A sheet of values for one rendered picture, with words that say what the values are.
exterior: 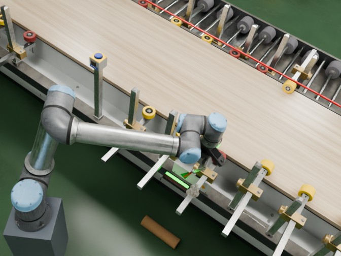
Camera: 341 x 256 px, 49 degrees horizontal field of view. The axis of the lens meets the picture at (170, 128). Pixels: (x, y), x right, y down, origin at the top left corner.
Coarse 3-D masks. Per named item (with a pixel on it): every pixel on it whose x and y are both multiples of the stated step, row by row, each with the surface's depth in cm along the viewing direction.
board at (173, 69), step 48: (0, 0) 266; (48, 0) 275; (96, 0) 284; (96, 48) 250; (144, 48) 258; (192, 48) 266; (144, 96) 230; (192, 96) 237; (240, 96) 243; (288, 96) 250; (240, 144) 218; (288, 144) 224; (336, 144) 230; (288, 192) 203; (336, 192) 208
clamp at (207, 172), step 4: (196, 164) 209; (196, 168) 207; (208, 168) 208; (196, 172) 209; (200, 172) 207; (204, 172) 206; (208, 172) 206; (212, 172) 207; (200, 176) 209; (208, 176) 205; (216, 176) 207; (208, 180) 207; (212, 180) 205
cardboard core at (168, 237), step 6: (144, 222) 268; (150, 222) 267; (156, 222) 269; (150, 228) 266; (156, 228) 265; (162, 228) 266; (156, 234) 265; (162, 234) 264; (168, 234) 264; (162, 240) 265; (168, 240) 262; (174, 240) 262; (174, 246) 261
